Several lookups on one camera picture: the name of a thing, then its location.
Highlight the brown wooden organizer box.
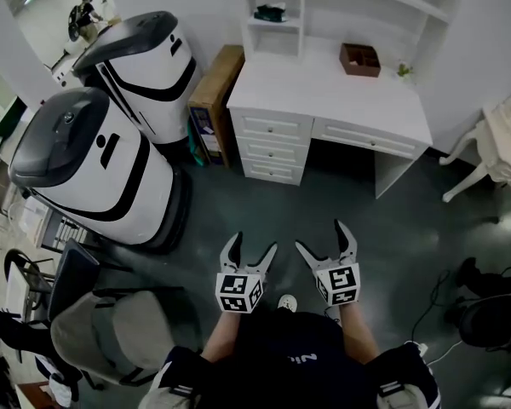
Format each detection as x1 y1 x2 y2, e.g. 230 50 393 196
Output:
339 43 382 78

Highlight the flat brown cardboard box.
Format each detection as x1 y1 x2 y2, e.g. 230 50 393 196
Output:
187 43 246 170

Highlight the person's black shirt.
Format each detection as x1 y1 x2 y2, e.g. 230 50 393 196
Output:
146 308 442 409

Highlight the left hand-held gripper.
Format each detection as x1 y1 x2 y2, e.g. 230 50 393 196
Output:
215 231 278 314

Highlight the wide white desk drawer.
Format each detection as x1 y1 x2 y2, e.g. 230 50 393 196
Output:
316 118 419 158

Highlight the green pack of tissues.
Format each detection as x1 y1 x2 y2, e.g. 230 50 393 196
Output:
254 1 289 24

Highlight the white and black delivery robot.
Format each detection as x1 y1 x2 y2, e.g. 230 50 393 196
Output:
70 10 204 147
8 86 193 256

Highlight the small white desk drawer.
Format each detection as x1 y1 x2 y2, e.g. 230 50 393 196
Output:
241 139 305 164
236 114 304 141
244 159 304 184

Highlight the black office chair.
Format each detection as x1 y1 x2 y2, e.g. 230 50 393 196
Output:
445 256 511 355

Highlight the white desk with drawers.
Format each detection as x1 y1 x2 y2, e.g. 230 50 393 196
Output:
226 36 434 200

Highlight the black metal frame chair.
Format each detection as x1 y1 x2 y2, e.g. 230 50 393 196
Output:
3 248 57 311

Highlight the white ornate side table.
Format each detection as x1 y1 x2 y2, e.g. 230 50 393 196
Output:
439 76 511 205

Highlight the white shelf unit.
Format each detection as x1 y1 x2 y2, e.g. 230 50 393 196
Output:
233 0 465 80

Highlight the grey padded chair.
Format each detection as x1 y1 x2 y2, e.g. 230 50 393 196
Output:
49 290 176 388

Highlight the person's white shoe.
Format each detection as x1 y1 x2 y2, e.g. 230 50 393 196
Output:
277 294 300 314

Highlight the person's right forearm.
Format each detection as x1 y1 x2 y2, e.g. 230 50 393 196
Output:
337 302 381 366

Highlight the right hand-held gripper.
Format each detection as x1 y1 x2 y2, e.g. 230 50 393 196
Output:
295 219 362 308

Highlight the person's left forearm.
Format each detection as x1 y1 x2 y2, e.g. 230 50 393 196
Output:
201 308 243 365

